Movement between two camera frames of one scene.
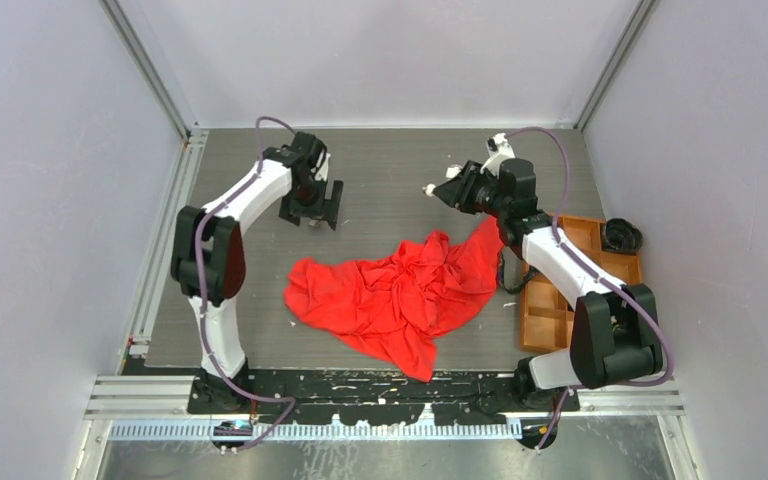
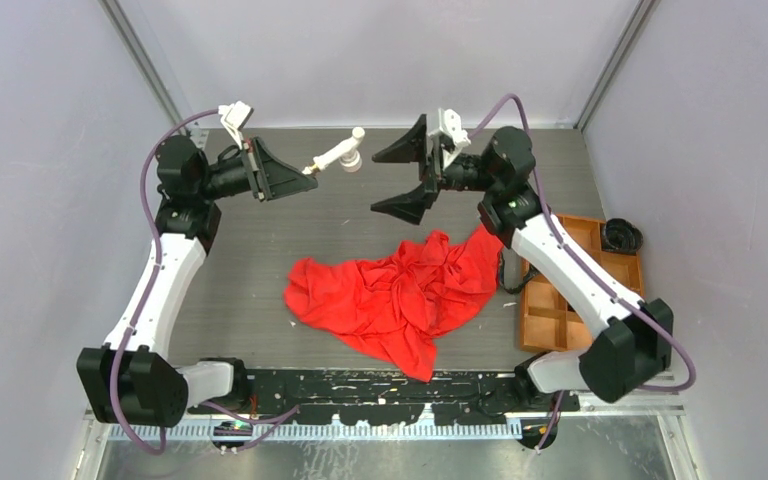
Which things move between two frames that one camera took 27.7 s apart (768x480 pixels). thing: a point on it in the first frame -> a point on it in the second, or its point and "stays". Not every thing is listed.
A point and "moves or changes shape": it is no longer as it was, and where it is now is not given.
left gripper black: [292, 211] -> [274, 178]
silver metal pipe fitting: [317, 223] moves or changes shape
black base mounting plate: [360, 395] stays
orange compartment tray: [547, 317] stays
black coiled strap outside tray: [618, 235] stays
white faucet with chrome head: [451, 171] moves or changes shape
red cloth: [398, 306] stays
